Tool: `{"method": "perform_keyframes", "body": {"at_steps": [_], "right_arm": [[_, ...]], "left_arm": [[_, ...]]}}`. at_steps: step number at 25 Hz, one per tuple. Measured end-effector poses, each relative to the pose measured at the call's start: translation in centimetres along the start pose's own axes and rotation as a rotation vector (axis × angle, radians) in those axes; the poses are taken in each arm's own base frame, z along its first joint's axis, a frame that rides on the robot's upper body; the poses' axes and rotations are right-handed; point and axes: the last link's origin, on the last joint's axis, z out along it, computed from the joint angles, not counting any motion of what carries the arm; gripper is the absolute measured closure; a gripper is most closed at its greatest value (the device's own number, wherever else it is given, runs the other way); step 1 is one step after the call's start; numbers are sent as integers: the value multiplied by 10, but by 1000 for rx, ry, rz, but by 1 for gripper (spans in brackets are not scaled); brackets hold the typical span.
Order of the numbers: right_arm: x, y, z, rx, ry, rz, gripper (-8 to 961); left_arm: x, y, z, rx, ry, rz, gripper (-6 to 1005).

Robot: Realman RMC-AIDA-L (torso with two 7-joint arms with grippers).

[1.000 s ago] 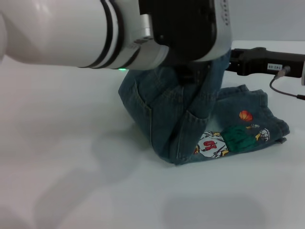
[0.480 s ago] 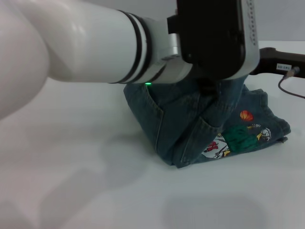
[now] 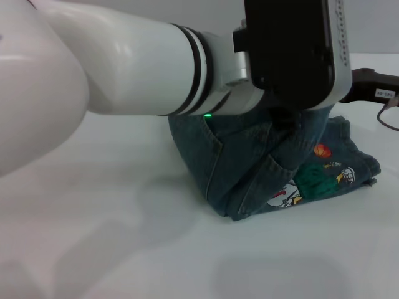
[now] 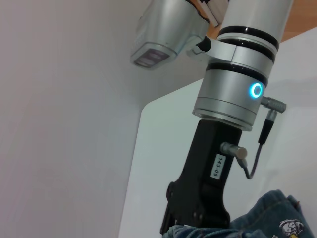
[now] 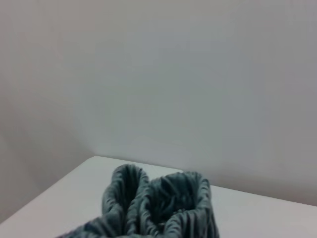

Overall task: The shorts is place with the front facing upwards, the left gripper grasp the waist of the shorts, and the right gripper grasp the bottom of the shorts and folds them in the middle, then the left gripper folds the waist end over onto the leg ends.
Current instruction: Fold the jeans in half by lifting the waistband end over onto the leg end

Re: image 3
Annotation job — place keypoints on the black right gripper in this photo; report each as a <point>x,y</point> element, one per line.
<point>368,84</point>

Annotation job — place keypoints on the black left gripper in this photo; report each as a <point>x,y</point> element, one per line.
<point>283,118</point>

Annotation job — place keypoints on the blue denim shorts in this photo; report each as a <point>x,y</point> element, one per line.
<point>237,162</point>

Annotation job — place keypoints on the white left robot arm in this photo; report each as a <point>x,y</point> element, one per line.
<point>109,62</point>

